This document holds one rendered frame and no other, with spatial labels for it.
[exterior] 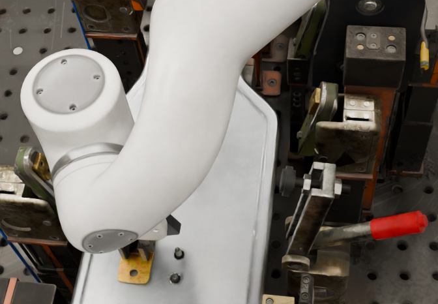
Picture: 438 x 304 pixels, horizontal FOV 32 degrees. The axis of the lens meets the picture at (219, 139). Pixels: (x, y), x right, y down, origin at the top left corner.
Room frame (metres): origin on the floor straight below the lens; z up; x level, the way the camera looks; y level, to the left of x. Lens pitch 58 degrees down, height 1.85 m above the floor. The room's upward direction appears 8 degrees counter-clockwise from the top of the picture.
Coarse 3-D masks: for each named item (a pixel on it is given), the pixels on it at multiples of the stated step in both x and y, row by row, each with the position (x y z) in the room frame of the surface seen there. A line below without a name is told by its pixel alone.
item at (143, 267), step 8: (136, 240) 0.39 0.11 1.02; (136, 256) 0.37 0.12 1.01; (152, 256) 0.37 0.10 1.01; (120, 264) 0.37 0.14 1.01; (128, 264) 0.36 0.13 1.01; (136, 264) 0.36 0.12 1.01; (144, 264) 0.36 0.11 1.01; (120, 272) 0.36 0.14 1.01; (128, 272) 0.35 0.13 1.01; (144, 272) 0.35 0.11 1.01; (120, 280) 0.35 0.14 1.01; (128, 280) 0.35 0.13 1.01; (136, 280) 0.34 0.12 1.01; (144, 280) 0.34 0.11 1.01
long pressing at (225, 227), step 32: (128, 96) 0.61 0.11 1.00; (256, 96) 0.58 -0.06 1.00; (256, 128) 0.53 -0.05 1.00; (224, 160) 0.49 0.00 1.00; (256, 160) 0.48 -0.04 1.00; (224, 192) 0.44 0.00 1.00; (256, 192) 0.44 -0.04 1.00; (192, 224) 0.41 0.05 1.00; (224, 224) 0.40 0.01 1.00; (256, 224) 0.39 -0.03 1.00; (96, 256) 0.38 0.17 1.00; (160, 256) 0.37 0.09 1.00; (192, 256) 0.37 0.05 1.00; (224, 256) 0.36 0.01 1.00; (256, 256) 0.35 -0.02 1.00; (96, 288) 0.34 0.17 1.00; (128, 288) 0.34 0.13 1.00; (160, 288) 0.33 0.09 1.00; (192, 288) 0.33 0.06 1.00; (224, 288) 0.32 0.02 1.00; (256, 288) 0.31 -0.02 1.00
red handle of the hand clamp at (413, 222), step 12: (396, 216) 0.32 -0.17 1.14; (408, 216) 0.31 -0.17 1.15; (420, 216) 0.31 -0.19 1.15; (336, 228) 0.33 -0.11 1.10; (348, 228) 0.33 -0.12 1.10; (360, 228) 0.32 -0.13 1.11; (372, 228) 0.31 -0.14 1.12; (384, 228) 0.31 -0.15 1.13; (396, 228) 0.30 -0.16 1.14; (408, 228) 0.30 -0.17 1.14; (420, 228) 0.30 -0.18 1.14; (324, 240) 0.32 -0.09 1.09; (336, 240) 0.32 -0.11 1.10; (348, 240) 0.32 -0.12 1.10; (360, 240) 0.31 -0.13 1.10
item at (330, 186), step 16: (288, 176) 0.34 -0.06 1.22; (304, 176) 0.34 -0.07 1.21; (320, 176) 0.34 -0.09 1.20; (288, 192) 0.32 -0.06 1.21; (304, 192) 0.33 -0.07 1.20; (320, 192) 0.32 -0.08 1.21; (336, 192) 0.32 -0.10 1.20; (304, 208) 0.32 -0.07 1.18; (320, 208) 0.31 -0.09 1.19; (304, 224) 0.32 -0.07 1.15; (320, 224) 0.31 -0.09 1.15; (304, 240) 0.32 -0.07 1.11
